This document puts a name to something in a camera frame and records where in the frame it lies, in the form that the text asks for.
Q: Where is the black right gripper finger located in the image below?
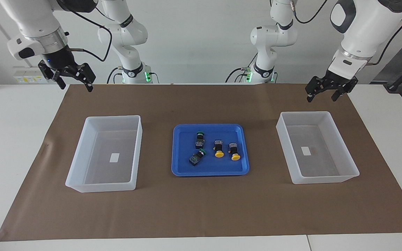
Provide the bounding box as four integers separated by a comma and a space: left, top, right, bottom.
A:
75, 63, 96, 92
38, 61, 66, 90

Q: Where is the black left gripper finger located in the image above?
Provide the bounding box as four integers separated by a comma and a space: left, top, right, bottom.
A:
305, 76, 327, 102
332, 78, 358, 101

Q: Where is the green push button switch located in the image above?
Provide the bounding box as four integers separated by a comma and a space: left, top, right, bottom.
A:
188, 149, 207, 167
195, 131, 206, 150

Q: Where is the translucent white plastic box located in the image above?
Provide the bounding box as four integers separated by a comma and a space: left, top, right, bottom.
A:
65, 115, 143, 193
276, 111, 360, 184

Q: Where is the blue plastic tray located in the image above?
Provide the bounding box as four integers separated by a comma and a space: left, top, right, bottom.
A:
171, 124, 250, 177

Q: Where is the brown paper table mat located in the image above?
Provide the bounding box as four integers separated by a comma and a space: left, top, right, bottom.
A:
0, 83, 402, 242

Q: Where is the white wall socket box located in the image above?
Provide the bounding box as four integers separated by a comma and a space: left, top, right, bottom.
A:
13, 66, 48, 84

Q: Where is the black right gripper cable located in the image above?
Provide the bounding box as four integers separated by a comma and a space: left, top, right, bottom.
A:
60, 0, 113, 62

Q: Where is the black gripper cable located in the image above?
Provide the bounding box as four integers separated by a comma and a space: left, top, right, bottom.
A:
367, 16, 402, 66
60, 0, 113, 62

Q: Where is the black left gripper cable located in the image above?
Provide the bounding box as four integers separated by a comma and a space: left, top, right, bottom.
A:
367, 16, 402, 66

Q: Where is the black base cable bundle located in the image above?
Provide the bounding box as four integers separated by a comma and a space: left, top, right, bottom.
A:
225, 66, 254, 83

